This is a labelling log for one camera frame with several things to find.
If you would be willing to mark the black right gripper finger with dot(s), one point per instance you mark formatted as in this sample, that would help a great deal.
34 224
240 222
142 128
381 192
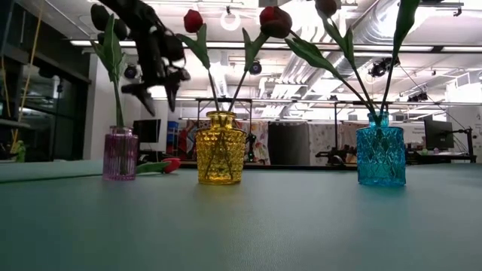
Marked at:
141 92
172 94

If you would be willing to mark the black background robot arm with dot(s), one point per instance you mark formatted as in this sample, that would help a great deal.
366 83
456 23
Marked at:
335 157

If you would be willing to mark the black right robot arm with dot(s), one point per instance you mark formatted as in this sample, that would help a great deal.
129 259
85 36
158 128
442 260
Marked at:
132 13

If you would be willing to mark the pink ribbed glass vase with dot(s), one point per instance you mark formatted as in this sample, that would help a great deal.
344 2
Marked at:
120 158

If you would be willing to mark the yellow textured glass vase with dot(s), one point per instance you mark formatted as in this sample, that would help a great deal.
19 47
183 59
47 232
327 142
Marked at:
221 150

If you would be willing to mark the blue textured glass vase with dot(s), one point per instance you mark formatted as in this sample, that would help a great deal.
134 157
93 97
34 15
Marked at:
380 154

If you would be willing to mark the black ceiling spotlight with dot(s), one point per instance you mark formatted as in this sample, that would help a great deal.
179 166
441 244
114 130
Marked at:
381 67
255 67
130 72
418 97

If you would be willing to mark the blue storage bin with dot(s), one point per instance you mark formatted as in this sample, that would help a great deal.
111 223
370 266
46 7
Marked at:
172 131

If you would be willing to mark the black computer monitor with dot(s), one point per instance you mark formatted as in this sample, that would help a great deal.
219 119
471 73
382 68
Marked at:
147 131
438 134

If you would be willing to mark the long LED light bar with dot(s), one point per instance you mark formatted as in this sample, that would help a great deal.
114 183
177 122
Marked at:
229 44
301 101

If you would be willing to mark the floral patterned curtain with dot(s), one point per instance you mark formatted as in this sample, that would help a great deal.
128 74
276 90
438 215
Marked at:
261 135
324 135

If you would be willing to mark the yellow pole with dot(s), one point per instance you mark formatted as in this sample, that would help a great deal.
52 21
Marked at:
30 67

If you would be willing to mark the black partition panel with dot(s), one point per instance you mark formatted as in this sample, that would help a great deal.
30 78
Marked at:
288 143

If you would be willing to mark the small green object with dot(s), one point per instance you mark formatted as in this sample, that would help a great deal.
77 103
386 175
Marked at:
19 150

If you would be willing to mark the green table mat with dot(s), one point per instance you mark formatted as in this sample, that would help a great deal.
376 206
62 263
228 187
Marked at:
241 226

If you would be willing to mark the black desk clamp stand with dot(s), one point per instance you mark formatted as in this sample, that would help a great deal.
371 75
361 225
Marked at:
469 147

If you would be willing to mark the silver ceiling air duct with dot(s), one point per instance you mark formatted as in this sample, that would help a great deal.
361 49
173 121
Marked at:
371 34

